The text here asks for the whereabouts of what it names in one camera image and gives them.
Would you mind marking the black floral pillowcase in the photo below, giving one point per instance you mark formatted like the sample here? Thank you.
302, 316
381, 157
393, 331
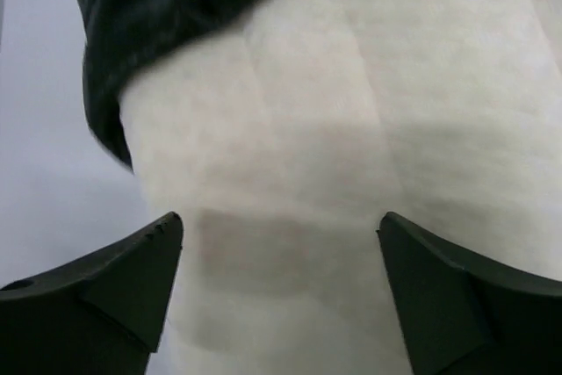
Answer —
153, 19

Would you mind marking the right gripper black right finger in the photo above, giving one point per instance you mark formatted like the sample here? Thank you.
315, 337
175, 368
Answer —
464, 313

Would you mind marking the cream foam pillow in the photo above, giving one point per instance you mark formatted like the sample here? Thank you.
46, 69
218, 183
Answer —
447, 112

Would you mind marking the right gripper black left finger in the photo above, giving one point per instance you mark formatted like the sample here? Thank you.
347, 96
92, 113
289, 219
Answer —
100, 314

